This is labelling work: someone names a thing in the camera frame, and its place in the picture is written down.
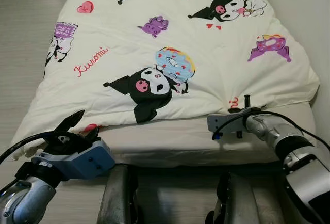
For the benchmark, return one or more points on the dark robot right leg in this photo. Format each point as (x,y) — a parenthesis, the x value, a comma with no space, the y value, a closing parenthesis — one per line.
(234,203)

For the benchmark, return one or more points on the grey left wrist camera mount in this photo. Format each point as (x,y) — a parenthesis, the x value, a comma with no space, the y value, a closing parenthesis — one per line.
(77,159)

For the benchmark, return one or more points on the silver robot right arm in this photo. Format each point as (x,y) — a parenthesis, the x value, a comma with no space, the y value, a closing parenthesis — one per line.
(299,167)

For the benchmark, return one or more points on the beige sheeted mattress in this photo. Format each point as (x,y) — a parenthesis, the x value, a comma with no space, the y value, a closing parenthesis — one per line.
(206,141)

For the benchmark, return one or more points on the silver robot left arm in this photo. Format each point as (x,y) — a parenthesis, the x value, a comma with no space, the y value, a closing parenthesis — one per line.
(26,198)

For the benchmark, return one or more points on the dark robot left leg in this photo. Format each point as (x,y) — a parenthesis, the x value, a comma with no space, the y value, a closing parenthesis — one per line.
(118,198)

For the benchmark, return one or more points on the dark robot leg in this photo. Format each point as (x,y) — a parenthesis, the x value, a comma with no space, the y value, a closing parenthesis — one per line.
(118,198)
(234,203)

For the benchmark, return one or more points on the cream cartoon print blanket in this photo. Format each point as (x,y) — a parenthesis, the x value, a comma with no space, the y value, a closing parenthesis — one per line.
(180,43)

